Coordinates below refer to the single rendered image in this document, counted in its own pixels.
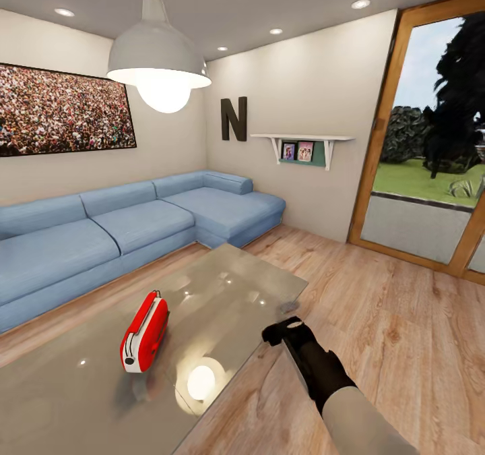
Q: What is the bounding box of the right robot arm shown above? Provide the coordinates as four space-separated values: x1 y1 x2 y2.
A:
261 300 422 455

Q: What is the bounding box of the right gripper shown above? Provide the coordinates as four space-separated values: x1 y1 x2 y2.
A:
261 316 300 346

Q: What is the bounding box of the radio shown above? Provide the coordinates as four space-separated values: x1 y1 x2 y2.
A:
120 290 170 373

